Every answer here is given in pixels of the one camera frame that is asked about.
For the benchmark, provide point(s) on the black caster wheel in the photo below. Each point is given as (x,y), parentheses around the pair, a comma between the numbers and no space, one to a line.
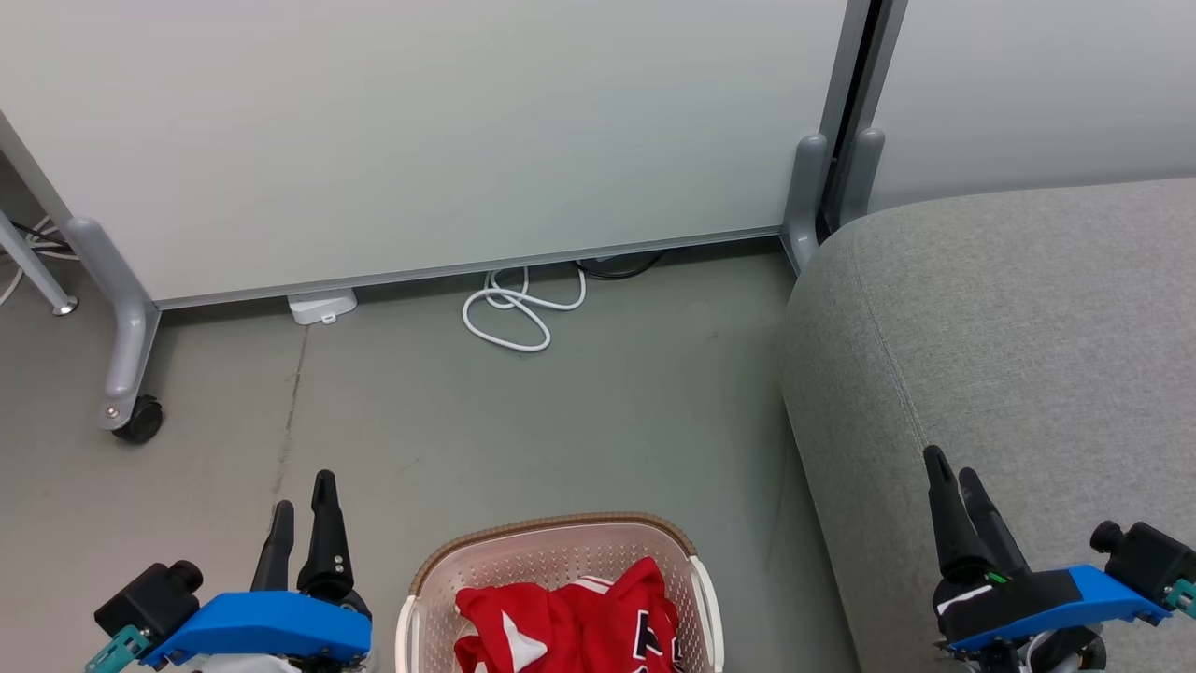
(142,421)

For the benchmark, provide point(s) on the white power adapter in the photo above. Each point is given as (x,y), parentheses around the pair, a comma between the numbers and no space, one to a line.
(322,305)

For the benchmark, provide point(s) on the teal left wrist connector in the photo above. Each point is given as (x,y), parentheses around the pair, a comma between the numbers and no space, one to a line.
(117,650)

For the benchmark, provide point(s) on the red and white jersey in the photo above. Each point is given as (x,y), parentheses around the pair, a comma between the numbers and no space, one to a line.
(579,626)

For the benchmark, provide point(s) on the grey metal table leg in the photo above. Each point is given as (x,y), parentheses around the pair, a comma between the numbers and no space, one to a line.
(33,266)

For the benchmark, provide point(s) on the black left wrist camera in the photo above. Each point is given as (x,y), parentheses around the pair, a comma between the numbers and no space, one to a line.
(149,598)

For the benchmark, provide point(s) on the grey partition foot with caster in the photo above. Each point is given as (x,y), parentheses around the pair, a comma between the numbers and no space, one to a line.
(126,327)

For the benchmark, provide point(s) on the wide white partition panel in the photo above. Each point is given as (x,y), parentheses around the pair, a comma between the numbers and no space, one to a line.
(420,131)

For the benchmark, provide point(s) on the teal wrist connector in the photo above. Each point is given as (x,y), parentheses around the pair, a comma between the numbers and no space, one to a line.
(117,650)
(1183,596)

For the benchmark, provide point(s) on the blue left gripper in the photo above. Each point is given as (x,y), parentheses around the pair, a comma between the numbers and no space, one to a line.
(271,624)

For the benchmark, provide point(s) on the grey fabric sofa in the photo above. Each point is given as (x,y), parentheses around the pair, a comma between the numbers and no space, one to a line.
(1018,355)

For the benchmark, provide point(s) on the cream laundry basket brown rim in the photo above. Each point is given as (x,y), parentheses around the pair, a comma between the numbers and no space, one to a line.
(561,551)

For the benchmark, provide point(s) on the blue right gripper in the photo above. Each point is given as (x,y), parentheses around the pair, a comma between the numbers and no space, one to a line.
(1037,603)

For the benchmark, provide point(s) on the narrow white partition panel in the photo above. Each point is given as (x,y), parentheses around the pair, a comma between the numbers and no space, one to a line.
(1037,93)

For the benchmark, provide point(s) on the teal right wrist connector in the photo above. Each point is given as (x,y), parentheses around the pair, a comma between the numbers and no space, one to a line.
(1183,596)

